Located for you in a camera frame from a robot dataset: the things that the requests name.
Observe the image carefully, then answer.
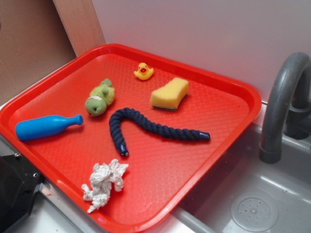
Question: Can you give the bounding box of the red plastic tray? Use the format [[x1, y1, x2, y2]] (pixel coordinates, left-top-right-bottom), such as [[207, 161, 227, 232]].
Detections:
[[0, 44, 261, 233]]

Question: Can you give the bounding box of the grey plastic faucet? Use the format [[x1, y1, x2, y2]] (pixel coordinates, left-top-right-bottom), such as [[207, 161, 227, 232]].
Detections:
[[259, 52, 311, 164]]

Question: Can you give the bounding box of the yellow sponge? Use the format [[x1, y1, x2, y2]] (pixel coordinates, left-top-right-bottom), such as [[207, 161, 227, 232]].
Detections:
[[150, 77, 190, 111]]

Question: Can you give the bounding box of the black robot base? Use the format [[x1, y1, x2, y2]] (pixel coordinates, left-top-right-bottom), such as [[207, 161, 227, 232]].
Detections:
[[0, 153, 43, 233]]

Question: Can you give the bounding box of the yellow rubber duck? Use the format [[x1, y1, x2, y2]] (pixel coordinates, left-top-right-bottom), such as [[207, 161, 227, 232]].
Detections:
[[134, 63, 154, 81]]

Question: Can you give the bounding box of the blue plastic bottle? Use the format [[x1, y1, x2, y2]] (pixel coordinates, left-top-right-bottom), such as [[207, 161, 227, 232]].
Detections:
[[15, 115, 84, 141]]

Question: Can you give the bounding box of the green plush turtle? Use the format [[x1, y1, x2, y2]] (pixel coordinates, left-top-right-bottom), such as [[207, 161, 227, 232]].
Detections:
[[85, 78, 115, 117]]

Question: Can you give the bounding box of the light wooden board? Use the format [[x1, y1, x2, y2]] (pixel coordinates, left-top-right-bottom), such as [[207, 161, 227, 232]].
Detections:
[[53, 0, 105, 56]]

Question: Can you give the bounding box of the crumpled white paper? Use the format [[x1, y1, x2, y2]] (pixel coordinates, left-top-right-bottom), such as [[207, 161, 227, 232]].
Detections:
[[81, 159, 129, 214]]

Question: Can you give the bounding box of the navy blue twisted rope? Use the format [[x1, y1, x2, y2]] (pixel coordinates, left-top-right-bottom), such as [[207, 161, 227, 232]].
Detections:
[[109, 107, 211, 157]]

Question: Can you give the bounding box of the grey toy sink basin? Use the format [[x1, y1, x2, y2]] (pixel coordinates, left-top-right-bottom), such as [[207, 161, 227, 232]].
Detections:
[[173, 124, 311, 233]]

